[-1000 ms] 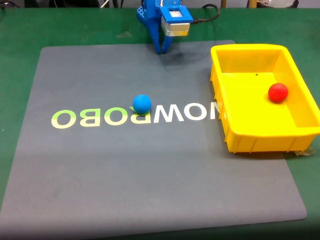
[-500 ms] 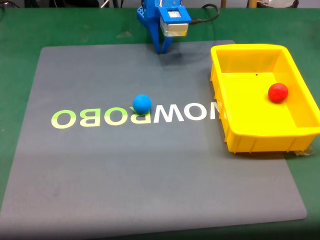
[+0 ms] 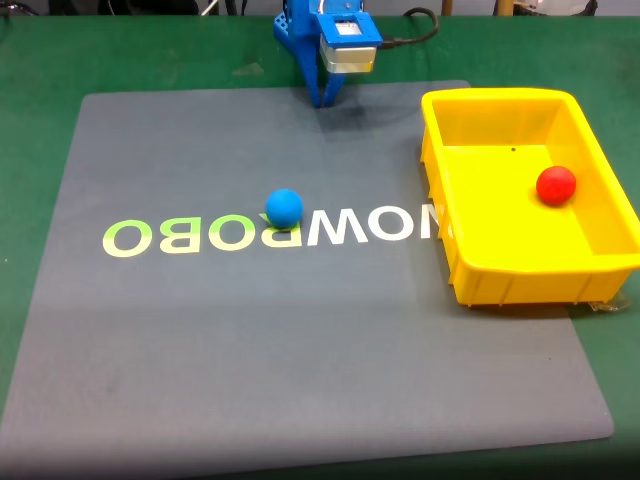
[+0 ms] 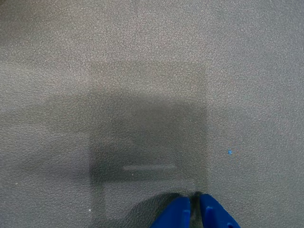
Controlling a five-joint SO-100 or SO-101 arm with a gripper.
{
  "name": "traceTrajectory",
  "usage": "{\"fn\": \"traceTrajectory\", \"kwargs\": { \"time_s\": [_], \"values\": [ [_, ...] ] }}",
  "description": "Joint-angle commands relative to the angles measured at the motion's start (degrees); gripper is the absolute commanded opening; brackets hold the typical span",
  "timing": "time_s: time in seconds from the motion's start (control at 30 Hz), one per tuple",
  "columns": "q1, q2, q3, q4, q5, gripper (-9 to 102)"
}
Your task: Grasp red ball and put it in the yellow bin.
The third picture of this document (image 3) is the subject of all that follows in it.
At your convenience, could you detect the red ball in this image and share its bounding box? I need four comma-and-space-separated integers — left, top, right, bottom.
535, 165, 578, 207

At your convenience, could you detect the blue ball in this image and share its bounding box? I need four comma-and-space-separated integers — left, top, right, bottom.
264, 188, 305, 230

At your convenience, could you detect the yellow plastic bin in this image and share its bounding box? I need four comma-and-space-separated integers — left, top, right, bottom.
419, 87, 640, 309

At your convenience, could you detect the grey mat with lettering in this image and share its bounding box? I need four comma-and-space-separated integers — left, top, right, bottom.
0, 79, 616, 480

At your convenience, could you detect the clear tape piece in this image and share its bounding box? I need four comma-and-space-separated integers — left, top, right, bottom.
588, 291, 633, 316

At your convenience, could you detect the grey camera in blue mount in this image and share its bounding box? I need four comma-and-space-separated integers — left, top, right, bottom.
315, 12, 384, 76

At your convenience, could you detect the black camera cable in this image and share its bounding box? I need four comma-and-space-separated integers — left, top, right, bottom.
381, 7, 441, 51

